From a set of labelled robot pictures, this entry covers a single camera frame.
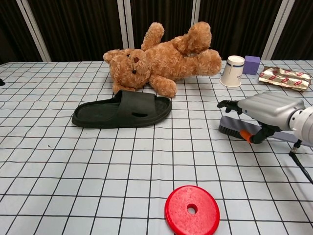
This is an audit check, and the black rubber slipper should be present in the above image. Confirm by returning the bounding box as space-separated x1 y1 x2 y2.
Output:
71 90 173 128

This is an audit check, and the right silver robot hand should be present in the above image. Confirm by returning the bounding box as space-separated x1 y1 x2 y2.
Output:
217 92 306 144

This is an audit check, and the white checkered tablecloth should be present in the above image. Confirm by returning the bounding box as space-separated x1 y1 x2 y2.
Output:
0 59 313 235

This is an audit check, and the brown plush teddy bear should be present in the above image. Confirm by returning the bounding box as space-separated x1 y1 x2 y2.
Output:
102 21 223 98

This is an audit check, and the purple cube block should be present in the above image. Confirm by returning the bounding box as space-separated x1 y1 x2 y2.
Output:
242 55 261 75

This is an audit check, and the white paper cup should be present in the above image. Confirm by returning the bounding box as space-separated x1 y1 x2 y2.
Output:
220 55 246 88

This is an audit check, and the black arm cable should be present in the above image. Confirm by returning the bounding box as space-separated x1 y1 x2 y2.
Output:
289 140 313 184

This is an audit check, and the gold foil snack wrapper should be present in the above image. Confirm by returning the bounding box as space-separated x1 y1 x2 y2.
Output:
258 65 313 93

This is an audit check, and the grey cleaning brush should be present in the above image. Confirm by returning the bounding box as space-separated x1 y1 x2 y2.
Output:
218 115 300 144

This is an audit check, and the dark brown partition panel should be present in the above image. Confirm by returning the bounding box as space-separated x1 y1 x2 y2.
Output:
129 0 282 61
26 0 129 62
0 0 42 64
273 0 313 61

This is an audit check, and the red disc with hole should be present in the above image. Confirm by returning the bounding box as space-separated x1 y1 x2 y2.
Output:
165 186 221 235

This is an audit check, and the white partition frame post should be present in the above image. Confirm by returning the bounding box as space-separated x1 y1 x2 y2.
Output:
263 0 295 60
16 0 51 62
116 0 135 49

